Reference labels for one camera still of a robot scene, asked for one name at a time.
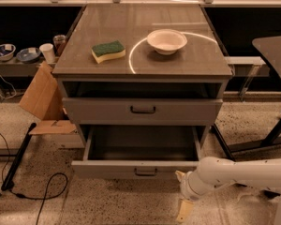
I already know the white paper cup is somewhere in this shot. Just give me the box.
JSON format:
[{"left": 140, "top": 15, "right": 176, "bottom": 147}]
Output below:
[{"left": 39, "top": 43, "right": 55, "bottom": 64}]

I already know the black right stand leg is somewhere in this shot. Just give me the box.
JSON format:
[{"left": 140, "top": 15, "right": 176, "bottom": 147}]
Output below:
[{"left": 212, "top": 124, "right": 235, "bottom": 161}]

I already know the blue bowl right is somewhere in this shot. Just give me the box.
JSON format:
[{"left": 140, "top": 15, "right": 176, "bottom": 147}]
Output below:
[{"left": 16, "top": 47, "right": 40, "bottom": 64}]

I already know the black left stand leg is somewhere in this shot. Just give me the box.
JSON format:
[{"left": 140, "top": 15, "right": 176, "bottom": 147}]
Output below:
[{"left": 1, "top": 123, "right": 37, "bottom": 191}]

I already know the grey top drawer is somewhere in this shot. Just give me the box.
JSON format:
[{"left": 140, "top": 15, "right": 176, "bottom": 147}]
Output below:
[{"left": 63, "top": 97, "right": 222, "bottom": 126}]

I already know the dark side table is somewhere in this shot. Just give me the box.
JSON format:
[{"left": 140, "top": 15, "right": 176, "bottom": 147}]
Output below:
[{"left": 229, "top": 36, "right": 281, "bottom": 152}]

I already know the blue bowl left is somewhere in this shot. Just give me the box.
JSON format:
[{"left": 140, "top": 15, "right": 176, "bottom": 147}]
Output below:
[{"left": 0, "top": 44, "right": 16, "bottom": 62}]

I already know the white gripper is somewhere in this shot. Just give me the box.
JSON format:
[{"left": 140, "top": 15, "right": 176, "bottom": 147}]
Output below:
[{"left": 175, "top": 171, "right": 209, "bottom": 223}]

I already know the blue bowl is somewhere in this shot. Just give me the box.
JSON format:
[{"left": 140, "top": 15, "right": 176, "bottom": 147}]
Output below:
[
  {"left": 0, "top": 44, "right": 16, "bottom": 62},
  {"left": 16, "top": 47, "right": 40, "bottom": 64}
]

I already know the brown glass jar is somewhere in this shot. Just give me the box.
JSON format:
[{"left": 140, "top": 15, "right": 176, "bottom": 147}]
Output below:
[{"left": 53, "top": 35, "right": 67, "bottom": 56}]

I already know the white bowl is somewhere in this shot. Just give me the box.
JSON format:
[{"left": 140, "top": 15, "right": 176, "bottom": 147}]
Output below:
[{"left": 147, "top": 29, "right": 187, "bottom": 55}]

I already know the grey drawer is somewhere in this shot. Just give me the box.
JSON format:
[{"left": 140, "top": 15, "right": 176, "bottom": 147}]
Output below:
[
  {"left": 63, "top": 97, "right": 222, "bottom": 126},
  {"left": 72, "top": 126, "right": 200, "bottom": 179}
]

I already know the black stand leg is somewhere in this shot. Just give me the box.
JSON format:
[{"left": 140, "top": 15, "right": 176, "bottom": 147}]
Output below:
[
  {"left": 212, "top": 124, "right": 235, "bottom": 161},
  {"left": 1, "top": 123, "right": 37, "bottom": 191}
]

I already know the cardboard box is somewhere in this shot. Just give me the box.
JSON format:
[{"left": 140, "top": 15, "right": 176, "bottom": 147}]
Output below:
[{"left": 20, "top": 61, "right": 76, "bottom": 135}]

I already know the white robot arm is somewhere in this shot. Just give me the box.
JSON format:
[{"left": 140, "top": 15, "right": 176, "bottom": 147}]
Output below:
[{"left": 175, "top": 157, "right": 281, "bottom": 225}]

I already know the grey drawer cabinet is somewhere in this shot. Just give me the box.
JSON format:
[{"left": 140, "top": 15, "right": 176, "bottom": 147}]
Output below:
[{"left": 53, "top": 3, "right": 232, "bottom": 142}]

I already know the green yellow sponge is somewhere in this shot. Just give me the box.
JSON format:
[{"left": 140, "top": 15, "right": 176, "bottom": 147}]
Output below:
[{"left": 91, "top": 40, "right": 126, "bottom": 64}]

